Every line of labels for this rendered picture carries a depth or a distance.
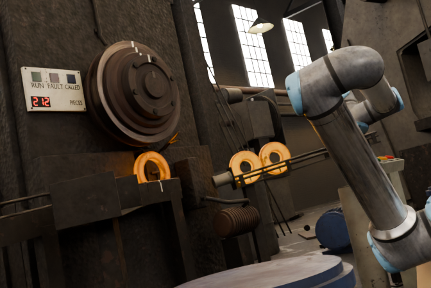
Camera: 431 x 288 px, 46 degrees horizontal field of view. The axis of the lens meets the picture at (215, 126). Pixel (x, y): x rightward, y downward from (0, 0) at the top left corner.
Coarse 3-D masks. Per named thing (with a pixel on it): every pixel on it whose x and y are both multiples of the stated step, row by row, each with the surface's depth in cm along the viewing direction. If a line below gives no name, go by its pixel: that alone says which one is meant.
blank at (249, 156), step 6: (234, 156) 239; (240, 156) 240; (246, 156) 240; (252, 156) 241; (234, 162) 238; (240, 162) 239; (252, 162) 241; (258, 162) 241; (234, 168) 238; (252, 168) 241; (234, 174) 237; (246, 174) 239; (246, 180) 238; (252, 180) 239
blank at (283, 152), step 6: (270, 144) 244; (276, 144) 245; (282, 144) 246; (264, 150) 243; (270, 150) 244; (276, 150) 245; (282, 150) 245; (288, 150) 246; (258, 156) 245; (264, 156) 243; (282, 156) 245; (288, 156) 245; (264, 162) 242; (270, 162) 243; (270, 168) 242; (282, 168) 243
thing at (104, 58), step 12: (108, 48) 214; (120, 48) 219; (144, 48) 230; (96, 60) 215; (108, 60) 212; (96, 72) 206; (96, 84) 205; (96, 96) 206; (96, 108) 208; (108, 108) 205; (108, 120) 207; (120, 120) 208; (120, 132) 210; (132, 132) 212; (168, 132) 227
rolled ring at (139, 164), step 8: (152, 152) 219; (136, 160) 214; (144, 160) 214; (152, 160) 222; (160, 160) 222; (136, 168) 212; (160, 168) 223; (168, 168) 224; (144, 176) 212; (160, 176) 223; (168, 176) 223
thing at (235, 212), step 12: (216, 216) 224; (228, 216) 221; (240, 216) 223; (252, 216) 230; (216, 228) 224; (228, 228) 219; (240, 228) 223; (252, 228) 231; (228, 240) 223; (240, 240) 221; (228, 252) 224; (240, 252) 219; (228, 264) 224; (240, 264) 219
